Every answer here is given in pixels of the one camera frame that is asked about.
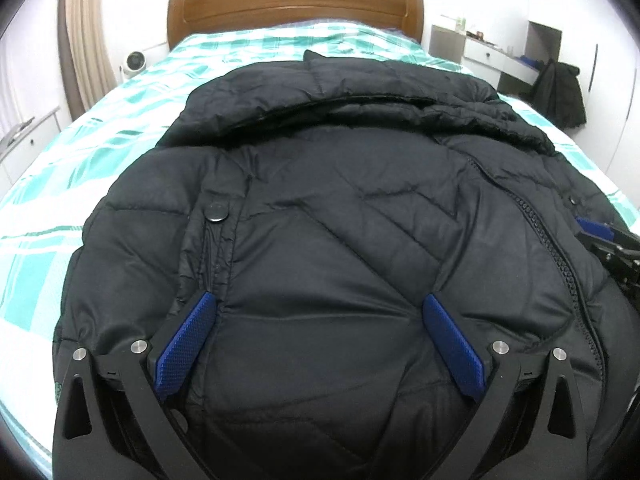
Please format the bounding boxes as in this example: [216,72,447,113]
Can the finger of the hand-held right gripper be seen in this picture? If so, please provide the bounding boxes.
[579,232,628,265]
[574,216,640,247]

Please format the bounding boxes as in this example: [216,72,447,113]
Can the white low cabinet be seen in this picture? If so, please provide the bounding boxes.
[0,109,64,187]

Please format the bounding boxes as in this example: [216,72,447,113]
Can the green plaid bed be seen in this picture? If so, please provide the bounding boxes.
[0,20,640,463]

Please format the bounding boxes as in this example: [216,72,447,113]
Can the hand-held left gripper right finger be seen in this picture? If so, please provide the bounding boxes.
[422,294,588,480]

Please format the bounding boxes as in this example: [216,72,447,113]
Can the papers on cabinet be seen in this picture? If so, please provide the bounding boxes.
[0,116,37,145]

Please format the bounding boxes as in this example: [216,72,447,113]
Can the black puffer jacket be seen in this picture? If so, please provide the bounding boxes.
[52,49,640,480]

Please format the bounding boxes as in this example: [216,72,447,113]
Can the wooden headboard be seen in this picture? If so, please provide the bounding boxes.
[167,0,425,52]

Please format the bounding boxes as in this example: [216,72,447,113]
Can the small white fan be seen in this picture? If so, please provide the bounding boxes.
[120,51,147,77]

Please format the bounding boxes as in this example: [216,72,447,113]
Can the white desk with drawer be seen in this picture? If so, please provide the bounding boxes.
[462,37,542,88]

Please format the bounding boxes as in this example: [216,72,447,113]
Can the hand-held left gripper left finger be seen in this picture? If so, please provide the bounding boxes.
[52,292,218,480]

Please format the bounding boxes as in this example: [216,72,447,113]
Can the black coat on chair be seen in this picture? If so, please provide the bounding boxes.
[529,58,587,132]

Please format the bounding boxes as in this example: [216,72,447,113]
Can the grey bedside cabinet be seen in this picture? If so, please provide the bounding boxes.
[429,25,467,64]

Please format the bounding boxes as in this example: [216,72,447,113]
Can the beige curtain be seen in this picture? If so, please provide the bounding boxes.
[57,0,115,122]

